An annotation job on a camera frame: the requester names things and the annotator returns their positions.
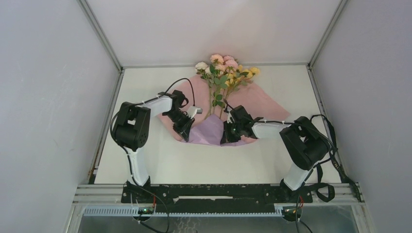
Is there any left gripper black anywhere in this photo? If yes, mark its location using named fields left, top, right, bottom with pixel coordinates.
left=165, top=110, right=195, bottom=142

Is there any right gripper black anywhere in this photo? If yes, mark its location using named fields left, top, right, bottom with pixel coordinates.
left=221, top=120, right=243, bottom=144

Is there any yellow fake flower stem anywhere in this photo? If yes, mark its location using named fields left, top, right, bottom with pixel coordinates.
left=217, top=65, right=260, bottom=117

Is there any pink fake flower stem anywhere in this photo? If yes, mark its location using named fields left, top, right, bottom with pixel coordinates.
left=209, top=54, right=238, bottom=115

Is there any white fake flower stem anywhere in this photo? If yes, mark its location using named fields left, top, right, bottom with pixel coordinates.
left=195, top=62, right=214, bottom=118

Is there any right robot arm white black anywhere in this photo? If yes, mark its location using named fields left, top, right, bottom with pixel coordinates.
left=220, top=105, right=334, bottom=202

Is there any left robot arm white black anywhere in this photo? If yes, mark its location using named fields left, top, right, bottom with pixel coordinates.
left=110, top=90, right=203, bottom=202

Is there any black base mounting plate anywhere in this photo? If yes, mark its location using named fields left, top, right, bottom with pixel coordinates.
left=120, top=183, right=313, bottom=213

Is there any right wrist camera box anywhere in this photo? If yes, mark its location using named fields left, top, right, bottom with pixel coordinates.
left=226, top=112, right=234, bottom=123

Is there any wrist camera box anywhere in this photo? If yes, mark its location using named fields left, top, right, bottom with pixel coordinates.
left=226, top=112, right=234, bottom=123
left=186, top=106, right=203, bottom=118

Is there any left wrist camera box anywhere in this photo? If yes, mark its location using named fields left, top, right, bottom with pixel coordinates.
left=186, top=106, right=203, bottom=118

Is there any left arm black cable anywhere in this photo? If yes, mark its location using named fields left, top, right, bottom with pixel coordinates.
left=109, top=78, right=197, bottom=233

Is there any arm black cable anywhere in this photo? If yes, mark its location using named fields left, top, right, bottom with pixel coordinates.
left=223, top=100, right=338, bottom=233
left=109, top=78, right=197, bottom=233

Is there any white cable duct strip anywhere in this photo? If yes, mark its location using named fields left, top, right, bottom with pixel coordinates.
left=83, top=206, right=284, bottom=217

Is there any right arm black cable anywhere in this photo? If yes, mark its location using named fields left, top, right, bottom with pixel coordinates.
left=223, top=100, right=338, bottom=233

